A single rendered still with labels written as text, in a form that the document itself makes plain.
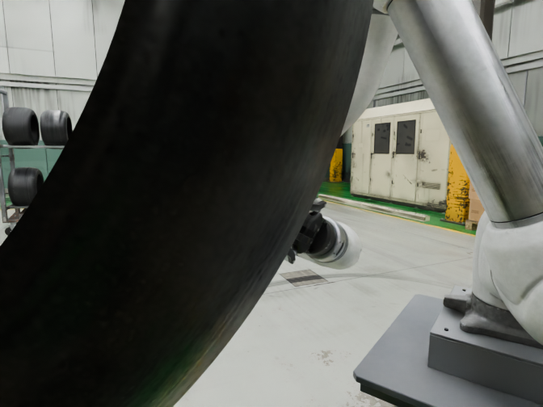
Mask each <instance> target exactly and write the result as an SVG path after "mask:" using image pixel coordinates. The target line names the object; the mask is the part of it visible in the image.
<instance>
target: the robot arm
mask: <svg viewBox="0 0 543 407"><path fill-rule="evenodd" d="M398 34H399V36H400V38H401V40H402V42H403V44H404V46H405V48H406V50H407V52H408V54H409V56H410V59H411V61H412V63H413V65H414V67H415V69H416V71H417V73H418V75H419V77H420V79H421V81H422V83H423V85H424V87H425V89H426V91H427V93H428V95H429V97H430V100H431V102H432V104H433V106H434V108H435V109H436V112H437V114H438V116H439V117H440V120H441V122H442V124H443V125H444V128H445V130H446V132H447V134H448V136H449V138H450V141H451V142H452V145H453V147H454V149H455V150H456V152H457V155H458V157H459V158H460V160H461V163H462V165H463V166H464V168H465V171H466V173H467V174H468V176H469V179H470V182H471V183H472V185H473V187H474V190H475V191H476V193H477V195H478V198H479V199H480V201H481V203H482V206H483V207H484V209H485V211H484V213H483V214H482V216H481V218H480V220H479V222H478V227H477V232H476V237H475V242H474V256H473V271H472V276H473V286H472V293H468V294H466V295H449V294H445V295H444V302H443V305H444V307H447V308H450V309H453V310H456V311H458V312H460V313H464V314H465V316H464V318H462V319H461V320H460V329H461V330H462V331H465V332H466V333H470V334H482V335H486V336H489V337H493V338H499V339H503V340H506V341H509V342H515V343H519V344H523V345H526V346H532V347H536V348H539V349H542V350H543V147H542V145H541V142H540V141H539V139H538V137H537V134H536V132H535V130H534V128H533V126H532V124H531V122H530V120H529V118H528V116H527V114H526V112H525V110H524V108H523V105H522V103H521V101H520V99H519V97H518V95H517V93H516V91H515V89H514V87H513V85H512V84H511V81H510V79H509V77H508V75H507V72H506V70H505V69H504V67H503V64H502V62H501V60H500V59H499V56H498V54H497V52H496V51H495V47H494V45H493V44H492V42H491V40H490V37H489V36H488V34H487V32H486V29H485V28H484V26H483V24H482V21H481V19H480V17H479V15H478V13H477V11H476V9H475V7H474V5H473V3H472V1H471V0H374V2H373V11H372V16H371V20H370V25H369V30H368V37H367V41H366V45H365V49H364V55H363V59H362V63H361V67H360V72H359V76H358V79H357V83H356V88H355V91H354V94H353V97H352V100H351V105H350V107H349V111H348V113H347V118H346V120H345V123H344V126H343V130H342V133H341V136H342V135H343V134H344V133H345V132H346V131H347V130H348V129H349V128H350V127H351V126H352V125H353V124H354V123H355V122H356V121H357V120H358V119H359V118H360V116H361V115H362V114H363V113H364V111H365V110H366V108H367V107H368V105H369V104H370V103H371V101H372V99H373V97H374V95H375V93H376V92H377V89H378V87H379V85H380V83H381V79H382V77H383V74H384V72H385V68H386V66H387V63H388V60H389V56H390V53H391V51H392V49H393V46H394V42H395V40H396V38H397V36H398ZM325 206H326V201H324V200H322V199H319V198H318V197H316V199H315V201H314V203H313V205H312V207H311V209H310V211H311V212H309V214H308V216H307V217H306V219H305V222H304V224H303V225H302V227H301V230H300V232H299V233H298V235H297V238H296V239H295V241H294V242H293V245H292V247H291V248H290V250H289V252H288V254H287V256H286V257H285V259H284V260H286V261H287V262H289V263H291V264H293V263H294V262H295V260H296V258H295V256H297V257H300V258H304V259H306V260H309V261H311V262H314V263H316V264H318V265H319V266H324V267H328V268H330V269H335V270H344V269H347V268H349V267H351V266H354V265H355V264H356V263H357V262H358V261H359V257H360V252H361V250H362V245H361V241H360V239H359V237H358V235H357V234H356V232H355V231H354V230H353V229H351V228H350V227H349V226H347V225H345V224H343V223H341V222H338V221H335V220H332V219H331V218H329V217H327V216H323V215H322V214H321V213H320V211H321V210H322V209H323V208H324V207H325Z"/></svg>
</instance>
